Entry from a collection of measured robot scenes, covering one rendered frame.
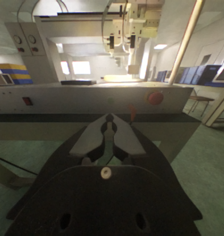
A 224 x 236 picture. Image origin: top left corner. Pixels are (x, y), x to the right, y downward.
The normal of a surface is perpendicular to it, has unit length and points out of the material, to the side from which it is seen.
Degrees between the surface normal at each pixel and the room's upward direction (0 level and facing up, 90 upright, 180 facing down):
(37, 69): 90
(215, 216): 0
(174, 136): 90
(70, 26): 90
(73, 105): 90
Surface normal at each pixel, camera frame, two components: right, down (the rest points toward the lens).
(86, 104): 0.00, 0.49
